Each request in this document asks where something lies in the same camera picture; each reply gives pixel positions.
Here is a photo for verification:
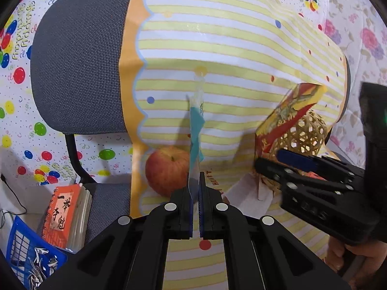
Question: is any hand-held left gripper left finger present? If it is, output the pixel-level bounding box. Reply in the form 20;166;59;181
39;184;194;290

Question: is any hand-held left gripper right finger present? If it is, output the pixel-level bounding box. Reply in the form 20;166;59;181
198;172;353;290

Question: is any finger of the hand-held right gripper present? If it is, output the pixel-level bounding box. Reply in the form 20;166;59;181
276;149;366;194
253;156;345;197

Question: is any woven bamboo basket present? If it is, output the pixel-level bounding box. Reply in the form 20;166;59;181
272;110;328;192

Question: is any red yellow snack packet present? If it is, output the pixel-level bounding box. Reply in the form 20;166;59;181
255;82;327;160

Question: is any teal and white wrapper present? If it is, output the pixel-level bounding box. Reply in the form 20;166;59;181
186;66;208;197

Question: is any person's right hand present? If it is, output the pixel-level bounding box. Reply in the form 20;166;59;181
325;236;387;284

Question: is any white torn wrapper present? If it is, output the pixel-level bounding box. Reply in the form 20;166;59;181
224;172;274;218

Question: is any red apple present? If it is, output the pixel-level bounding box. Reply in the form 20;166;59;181
145;146;192;197

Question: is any orange spiral notebook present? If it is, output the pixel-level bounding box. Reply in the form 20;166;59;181
36;183;93;250

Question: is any floral print plastic sheet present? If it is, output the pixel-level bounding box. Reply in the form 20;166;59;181
320;0;387;158

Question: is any yellow striped plastic mat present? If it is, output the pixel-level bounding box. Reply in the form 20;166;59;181
119;0;348;278

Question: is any pile of sunflower seed shells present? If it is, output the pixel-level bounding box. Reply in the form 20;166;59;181
24;246;59;289

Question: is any blue plastic basket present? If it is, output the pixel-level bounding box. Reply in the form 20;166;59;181
6;216;68;290

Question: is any grey office chair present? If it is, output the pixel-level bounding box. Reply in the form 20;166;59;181
30;0;353;245

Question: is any balloon print plastic sheet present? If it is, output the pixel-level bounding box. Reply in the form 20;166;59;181
0;0;330;194

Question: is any black cable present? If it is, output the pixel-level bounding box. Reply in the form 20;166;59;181
0;174;28;227

